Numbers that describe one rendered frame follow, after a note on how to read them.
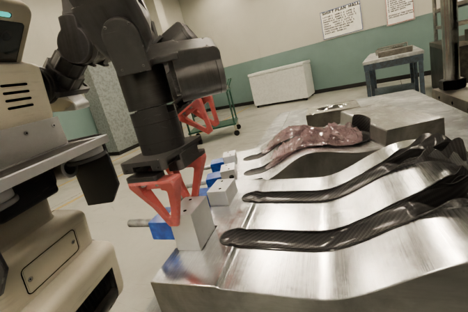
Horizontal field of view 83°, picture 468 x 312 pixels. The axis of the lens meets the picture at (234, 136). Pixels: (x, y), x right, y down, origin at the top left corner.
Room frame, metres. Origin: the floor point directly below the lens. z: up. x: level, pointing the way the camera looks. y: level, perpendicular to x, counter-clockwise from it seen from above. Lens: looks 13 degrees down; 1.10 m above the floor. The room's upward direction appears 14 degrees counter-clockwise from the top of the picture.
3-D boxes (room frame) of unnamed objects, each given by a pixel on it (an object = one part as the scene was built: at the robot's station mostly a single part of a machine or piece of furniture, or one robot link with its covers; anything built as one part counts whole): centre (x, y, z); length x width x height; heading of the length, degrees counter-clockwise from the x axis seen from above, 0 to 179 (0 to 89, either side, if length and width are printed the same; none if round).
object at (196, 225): (0.35, 0.13, 0.92); 0.13 x 0.05 x 0.05; 68
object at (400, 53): (4.29, -2.79, 0.44); 1.90 x 0.70 x 0.89; 147
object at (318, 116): (1.05, -0.42, 0.84); 0.20 x 0.15 x 0.07; 68
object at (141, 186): (0.33, 0.10, 0.98); 0.07 x 0.07 x 0.09; 68
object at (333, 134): (0.66, -0.19, 0.90); 0.26 x 0.18 x 0.08; 86
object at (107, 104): (6.00, 2.37, 0.98); 1.00 x 0.47 x 1.95; 147
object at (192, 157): (0.35, 0.09, 0.97); 0.07 x 0.07 x 0.09; 68
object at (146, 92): (0.34, 0.09, 1.11); 0.07 x 0.06 x 0.07; 98
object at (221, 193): (0.46, 0.09, 0.89); 0.13 x 0.05 x 0.05; 68
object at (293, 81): (7.15, -1.60, 0.47); 1.52 x 0.77 x 0.94; 57
